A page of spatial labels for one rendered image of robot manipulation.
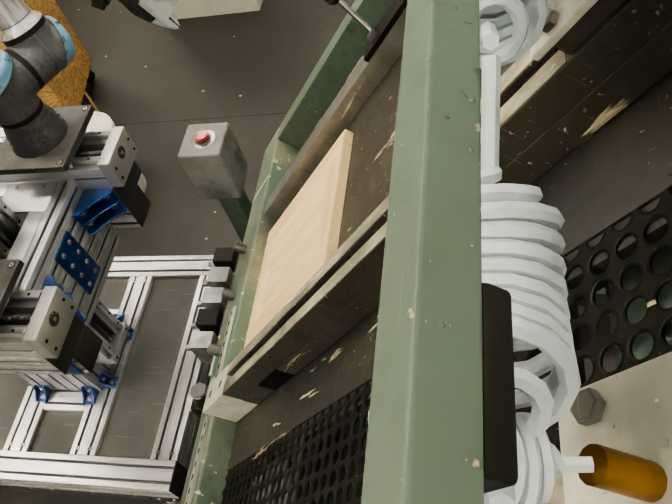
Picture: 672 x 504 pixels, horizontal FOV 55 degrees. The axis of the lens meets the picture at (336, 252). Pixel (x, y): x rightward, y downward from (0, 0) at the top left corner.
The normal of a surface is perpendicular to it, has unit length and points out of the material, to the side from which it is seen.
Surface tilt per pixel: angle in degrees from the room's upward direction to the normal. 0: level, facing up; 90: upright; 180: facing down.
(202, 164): 90
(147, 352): 0
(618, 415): 53
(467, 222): 37
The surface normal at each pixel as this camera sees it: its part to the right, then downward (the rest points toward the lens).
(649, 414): -0.89, -0.33
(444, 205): 0.44, -0.46
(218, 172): -0.11, 0.83
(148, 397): -0.20, -0.57
